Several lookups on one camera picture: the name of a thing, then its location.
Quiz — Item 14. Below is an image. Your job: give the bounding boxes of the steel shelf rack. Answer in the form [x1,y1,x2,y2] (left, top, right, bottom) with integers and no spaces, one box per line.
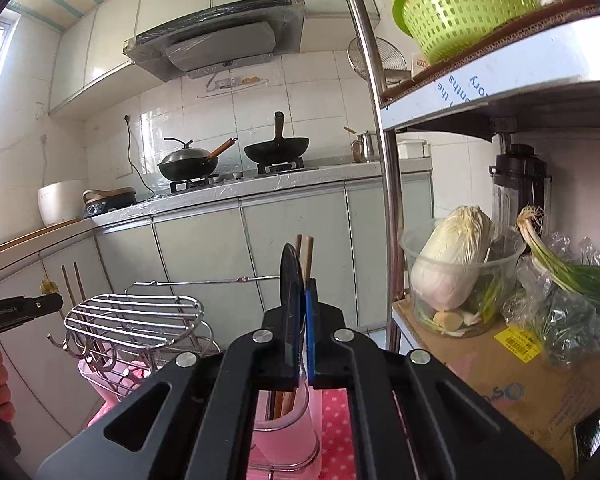
[337,0,600,353]

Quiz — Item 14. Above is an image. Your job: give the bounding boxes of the range hood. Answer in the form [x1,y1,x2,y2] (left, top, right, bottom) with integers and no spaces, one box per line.
[125,0,306,83]

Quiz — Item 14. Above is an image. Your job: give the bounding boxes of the cardboard shelf liner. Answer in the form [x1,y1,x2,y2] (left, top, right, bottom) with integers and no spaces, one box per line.
[380,4,600,107]

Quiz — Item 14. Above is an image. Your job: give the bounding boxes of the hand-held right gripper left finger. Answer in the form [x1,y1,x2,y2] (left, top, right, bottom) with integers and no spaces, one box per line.
[35,305,303,480]

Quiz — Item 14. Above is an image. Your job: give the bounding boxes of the green onions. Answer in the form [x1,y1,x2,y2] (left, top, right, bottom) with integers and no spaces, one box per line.
[516,205,600,311]

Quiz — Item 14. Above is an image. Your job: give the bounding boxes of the gas stove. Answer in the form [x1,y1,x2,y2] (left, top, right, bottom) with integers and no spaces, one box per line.
[169,157,306,195]

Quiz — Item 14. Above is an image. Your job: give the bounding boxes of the black power cable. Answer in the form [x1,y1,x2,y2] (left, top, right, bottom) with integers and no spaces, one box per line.
[124,114,157,203]

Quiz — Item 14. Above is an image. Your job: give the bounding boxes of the clear plastic container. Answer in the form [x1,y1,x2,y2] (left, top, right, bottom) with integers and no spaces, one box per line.
[399,217,526,337]

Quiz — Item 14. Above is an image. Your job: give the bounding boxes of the tall pink plastic cup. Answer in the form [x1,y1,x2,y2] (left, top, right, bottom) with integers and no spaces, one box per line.
[252,385,325,478]

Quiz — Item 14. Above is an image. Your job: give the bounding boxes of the white rice cooker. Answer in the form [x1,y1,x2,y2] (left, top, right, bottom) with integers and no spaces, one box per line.
[37,179,90,227]

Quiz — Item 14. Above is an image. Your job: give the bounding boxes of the black wok without lid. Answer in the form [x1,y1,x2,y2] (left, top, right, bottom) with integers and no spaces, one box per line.
[243,111,311,166]

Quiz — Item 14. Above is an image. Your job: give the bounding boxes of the small pink plastic cup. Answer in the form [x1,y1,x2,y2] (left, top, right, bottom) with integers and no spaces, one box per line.
[77,355,148,413]

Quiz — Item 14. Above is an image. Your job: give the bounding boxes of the metal spoon with black handle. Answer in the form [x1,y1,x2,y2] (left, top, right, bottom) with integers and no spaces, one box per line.
[279,242,307,361]

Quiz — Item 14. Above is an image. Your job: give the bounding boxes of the piece of ginger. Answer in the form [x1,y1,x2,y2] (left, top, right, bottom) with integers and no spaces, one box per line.
[432,310,465,335]

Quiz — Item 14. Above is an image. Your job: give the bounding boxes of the pale upper cabinets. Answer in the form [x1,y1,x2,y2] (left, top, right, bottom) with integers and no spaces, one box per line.
[47,0,342,121]

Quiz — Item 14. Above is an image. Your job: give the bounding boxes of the steel kettle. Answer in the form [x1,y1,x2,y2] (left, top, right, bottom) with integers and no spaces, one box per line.
[356,131,381,163]

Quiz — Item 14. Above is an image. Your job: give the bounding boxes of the metal wire dish rack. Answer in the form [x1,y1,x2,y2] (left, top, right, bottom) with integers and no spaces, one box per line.
[47,274,326,480]

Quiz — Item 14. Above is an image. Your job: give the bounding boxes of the napa cabbage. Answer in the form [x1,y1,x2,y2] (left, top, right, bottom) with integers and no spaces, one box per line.
[411,205,498,311]

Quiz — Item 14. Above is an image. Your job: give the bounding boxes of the brown jar with spoon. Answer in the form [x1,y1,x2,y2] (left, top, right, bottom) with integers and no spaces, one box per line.
[343,126,364,163]

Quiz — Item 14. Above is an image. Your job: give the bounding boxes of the green plastic colander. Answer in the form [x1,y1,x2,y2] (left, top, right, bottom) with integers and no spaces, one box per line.
[392,0,538,66]

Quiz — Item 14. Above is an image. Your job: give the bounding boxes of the cardboard box with blue print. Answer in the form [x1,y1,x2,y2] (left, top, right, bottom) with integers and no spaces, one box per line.
[392,300,600,477]

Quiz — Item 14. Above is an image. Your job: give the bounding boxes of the white lidded container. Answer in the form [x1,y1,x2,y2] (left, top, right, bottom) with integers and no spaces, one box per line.
[396,138,432,160]

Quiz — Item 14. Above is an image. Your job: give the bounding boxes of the metal mesh strainer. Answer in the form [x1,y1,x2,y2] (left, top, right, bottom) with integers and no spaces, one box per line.
[348,37,412,86]

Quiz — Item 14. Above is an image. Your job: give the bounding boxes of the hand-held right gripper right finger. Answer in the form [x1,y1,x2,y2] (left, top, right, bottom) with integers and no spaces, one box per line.
[305,280,566,480]

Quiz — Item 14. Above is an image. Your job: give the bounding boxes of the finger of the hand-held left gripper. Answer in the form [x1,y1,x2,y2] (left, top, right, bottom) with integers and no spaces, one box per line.
[0,292,64,328]

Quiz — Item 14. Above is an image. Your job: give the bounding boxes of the clear plastic bag of greens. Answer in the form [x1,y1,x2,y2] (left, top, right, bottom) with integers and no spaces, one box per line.
[502,232,600,370]

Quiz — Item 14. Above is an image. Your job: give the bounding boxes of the black electric cooker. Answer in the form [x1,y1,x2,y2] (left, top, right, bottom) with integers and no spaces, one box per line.
[82,186,137,220]

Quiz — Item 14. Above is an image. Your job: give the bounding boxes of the black wok with lid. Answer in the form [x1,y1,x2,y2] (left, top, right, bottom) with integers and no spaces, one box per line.
[157,136,238,183]

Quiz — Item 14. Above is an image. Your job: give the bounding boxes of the pink dotted fleece blanket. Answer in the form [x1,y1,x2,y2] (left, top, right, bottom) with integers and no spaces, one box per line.
[87,389,352,480]

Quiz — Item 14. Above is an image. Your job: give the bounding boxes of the black blender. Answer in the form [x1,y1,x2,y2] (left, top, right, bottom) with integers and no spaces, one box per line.
[489,143,552,241]

